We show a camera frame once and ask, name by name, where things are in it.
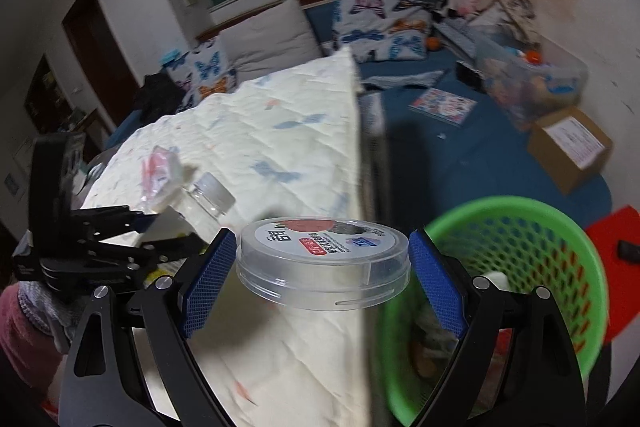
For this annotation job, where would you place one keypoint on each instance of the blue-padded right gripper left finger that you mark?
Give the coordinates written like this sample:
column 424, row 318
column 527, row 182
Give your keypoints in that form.
column 131, row 364

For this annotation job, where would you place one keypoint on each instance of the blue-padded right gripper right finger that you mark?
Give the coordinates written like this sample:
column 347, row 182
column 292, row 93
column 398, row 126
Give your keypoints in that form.
column 514, row 363

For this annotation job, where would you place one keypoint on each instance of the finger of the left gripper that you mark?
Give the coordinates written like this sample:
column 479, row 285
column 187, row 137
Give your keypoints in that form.
column 111, row 221
column 148, row 254

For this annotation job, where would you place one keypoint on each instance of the clear plastic bottle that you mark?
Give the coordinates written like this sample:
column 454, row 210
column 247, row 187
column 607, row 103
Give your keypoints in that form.
column 183, row 210

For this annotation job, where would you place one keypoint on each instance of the pink white plastic bag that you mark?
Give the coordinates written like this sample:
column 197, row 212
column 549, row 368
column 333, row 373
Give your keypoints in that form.
column 162, row 176

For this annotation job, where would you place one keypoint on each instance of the clear round plastic lid container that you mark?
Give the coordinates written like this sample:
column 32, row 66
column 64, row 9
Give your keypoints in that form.
column 323, row 264

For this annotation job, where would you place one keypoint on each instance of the maroon sleeved forearm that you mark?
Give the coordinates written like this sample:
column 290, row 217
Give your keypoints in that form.
column 29, row 360

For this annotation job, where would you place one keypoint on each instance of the grey knitted gloved hand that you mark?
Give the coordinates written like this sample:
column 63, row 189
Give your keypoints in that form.
column 54, row 318

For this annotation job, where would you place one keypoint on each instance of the dark wooden door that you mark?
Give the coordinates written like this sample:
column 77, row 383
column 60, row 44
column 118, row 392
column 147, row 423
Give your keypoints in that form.
column 101, row 59

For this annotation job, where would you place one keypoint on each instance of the black bag on bed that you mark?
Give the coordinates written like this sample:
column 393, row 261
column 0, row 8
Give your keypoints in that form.
column 159, row 96

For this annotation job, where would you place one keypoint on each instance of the green perforated plastic basket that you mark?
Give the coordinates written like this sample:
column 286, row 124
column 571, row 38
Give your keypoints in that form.
column 532, row 244

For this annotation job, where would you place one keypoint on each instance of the black remote control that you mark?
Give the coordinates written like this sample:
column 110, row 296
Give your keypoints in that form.
column 629, row 252

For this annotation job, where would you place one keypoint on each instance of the white quilted blanket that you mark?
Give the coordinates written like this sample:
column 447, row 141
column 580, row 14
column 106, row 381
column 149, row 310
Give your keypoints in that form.
column 284, row 145

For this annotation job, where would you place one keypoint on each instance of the butterfly print pillow left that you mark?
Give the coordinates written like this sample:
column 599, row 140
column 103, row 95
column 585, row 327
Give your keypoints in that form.
column 200, row 72

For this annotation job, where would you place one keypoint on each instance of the butterfly print pillow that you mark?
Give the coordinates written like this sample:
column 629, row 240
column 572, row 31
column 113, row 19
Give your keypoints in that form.
column 200, row 72
column 381, row 30

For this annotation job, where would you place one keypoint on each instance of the red plastic stool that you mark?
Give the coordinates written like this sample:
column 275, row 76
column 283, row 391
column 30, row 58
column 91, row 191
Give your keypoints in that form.
column 622, row 277

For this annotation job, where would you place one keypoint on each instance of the brown cardboard box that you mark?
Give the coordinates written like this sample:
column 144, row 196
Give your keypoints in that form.
column 570, row 147

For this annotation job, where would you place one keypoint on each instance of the plain beige pillow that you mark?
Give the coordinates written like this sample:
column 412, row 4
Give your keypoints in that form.
column 276, row 39

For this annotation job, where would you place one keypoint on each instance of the blue bed sheet mattress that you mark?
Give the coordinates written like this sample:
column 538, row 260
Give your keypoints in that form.
column 414, row 168

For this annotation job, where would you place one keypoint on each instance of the colourful sticker book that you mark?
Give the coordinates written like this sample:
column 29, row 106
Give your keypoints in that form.
column 444, row 106

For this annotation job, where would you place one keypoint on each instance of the clear plastic storage bin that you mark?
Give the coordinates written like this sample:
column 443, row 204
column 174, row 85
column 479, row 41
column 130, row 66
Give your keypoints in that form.
column 527, row 84

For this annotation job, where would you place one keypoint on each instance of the butterfly print pillow right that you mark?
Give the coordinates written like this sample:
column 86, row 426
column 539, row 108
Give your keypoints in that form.
column 381, row 30

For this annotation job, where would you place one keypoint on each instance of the plush toy pile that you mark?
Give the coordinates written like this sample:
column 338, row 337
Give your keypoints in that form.
column 516, row 16

